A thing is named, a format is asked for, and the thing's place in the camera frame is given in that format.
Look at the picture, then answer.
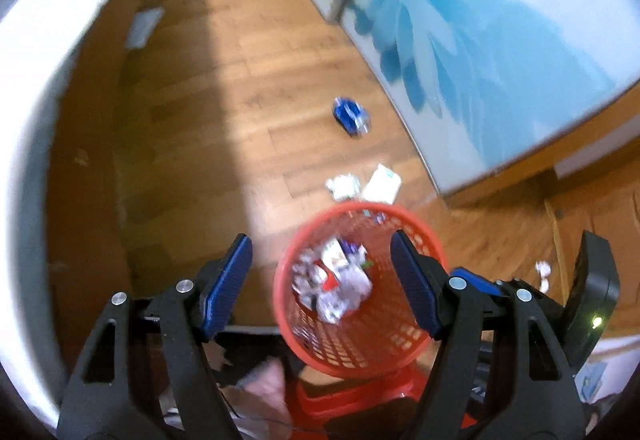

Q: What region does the white flat packet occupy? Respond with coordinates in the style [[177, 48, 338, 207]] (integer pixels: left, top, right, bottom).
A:
[[361, 163, 403, 204]]

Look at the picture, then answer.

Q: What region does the wooden bed with pale sheet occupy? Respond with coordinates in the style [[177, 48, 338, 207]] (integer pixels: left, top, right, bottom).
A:
[[0, 0, 171, 427]]

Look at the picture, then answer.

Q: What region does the blue wrapper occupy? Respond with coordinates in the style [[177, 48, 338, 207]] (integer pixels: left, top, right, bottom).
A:
[[332, 96, 372, 139]]

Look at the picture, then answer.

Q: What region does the tiny white paper ball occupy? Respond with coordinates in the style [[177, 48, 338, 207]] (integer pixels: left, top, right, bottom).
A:
[[534, 260, 554, 294]]

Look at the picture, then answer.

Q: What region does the pink cloth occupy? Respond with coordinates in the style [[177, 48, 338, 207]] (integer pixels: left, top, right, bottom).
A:
[[234, 356, 294, 427]]

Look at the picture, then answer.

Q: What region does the red mesh basket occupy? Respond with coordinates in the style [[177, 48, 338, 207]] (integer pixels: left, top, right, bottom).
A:
[[272, 201, 451, 380]]

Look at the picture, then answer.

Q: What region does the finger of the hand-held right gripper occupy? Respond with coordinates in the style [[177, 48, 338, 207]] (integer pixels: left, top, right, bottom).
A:
[[448, 269, 567, 322]]

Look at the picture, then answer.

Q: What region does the pile of crumpled wrappers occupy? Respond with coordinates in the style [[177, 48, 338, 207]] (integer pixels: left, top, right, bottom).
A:
[[291, 237, 374, 325]]

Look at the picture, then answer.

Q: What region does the wardrobe door with blue flower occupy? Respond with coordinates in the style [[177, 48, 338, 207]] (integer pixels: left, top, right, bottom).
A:
[[340, 0, 640, 197]]

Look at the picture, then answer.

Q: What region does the red plastic stool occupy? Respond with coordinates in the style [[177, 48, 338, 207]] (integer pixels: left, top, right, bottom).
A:
[[287, 360, 481, 440]]

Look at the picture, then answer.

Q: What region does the white flat box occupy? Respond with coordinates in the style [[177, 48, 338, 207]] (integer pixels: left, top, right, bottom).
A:
[[124, 7, 164, 50]]

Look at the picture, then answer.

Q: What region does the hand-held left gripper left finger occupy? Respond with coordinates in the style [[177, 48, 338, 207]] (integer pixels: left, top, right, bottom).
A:
[[57, 233, 253, 440]]

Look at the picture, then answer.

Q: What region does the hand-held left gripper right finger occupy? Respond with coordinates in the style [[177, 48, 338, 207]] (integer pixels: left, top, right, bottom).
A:
[[390, 229, 588, 440]]

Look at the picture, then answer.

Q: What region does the small white crumpled paper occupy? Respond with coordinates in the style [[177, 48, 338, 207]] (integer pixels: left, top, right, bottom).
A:
[[325, 174, 362, 201]]

